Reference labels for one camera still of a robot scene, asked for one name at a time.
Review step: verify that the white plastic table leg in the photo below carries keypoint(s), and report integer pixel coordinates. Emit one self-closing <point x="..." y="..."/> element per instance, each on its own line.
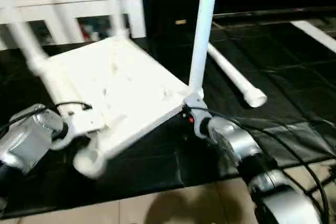
<point x="116" y="3"/>
<point x="236" y="74"/>
<point x="26" y="45"/>
<point x="202" y="35"/>

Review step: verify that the white plastic table top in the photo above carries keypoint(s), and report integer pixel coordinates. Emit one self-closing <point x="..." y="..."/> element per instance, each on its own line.
<point x="126" y="87"/>

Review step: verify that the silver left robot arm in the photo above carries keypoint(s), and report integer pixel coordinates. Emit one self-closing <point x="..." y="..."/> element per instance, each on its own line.
<point x="26" y="140"/>

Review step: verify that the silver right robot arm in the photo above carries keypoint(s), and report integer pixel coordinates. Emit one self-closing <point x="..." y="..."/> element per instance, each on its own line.
<point x="247" y="156"/>

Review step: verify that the black work mat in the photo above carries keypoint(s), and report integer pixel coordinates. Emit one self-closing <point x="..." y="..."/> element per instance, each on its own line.
<point x="273" y="124"/>

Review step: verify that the small brown tag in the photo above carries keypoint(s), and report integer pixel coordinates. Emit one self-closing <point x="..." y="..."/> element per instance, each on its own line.
<point x="181" y="22"/>

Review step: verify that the long black bar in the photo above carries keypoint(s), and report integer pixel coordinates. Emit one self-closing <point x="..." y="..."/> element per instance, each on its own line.
<point x="273" y="12"/>

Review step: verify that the flat white board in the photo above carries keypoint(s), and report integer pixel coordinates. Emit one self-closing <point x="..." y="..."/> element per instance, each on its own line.
<point x="315" y="35"/>

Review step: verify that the white glass-door cabinet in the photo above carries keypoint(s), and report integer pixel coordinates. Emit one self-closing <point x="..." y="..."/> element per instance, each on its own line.
<point x="63" y="3"/>

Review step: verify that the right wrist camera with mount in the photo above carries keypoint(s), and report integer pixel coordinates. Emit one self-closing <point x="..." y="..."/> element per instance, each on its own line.
<point x="195" y="100"/>

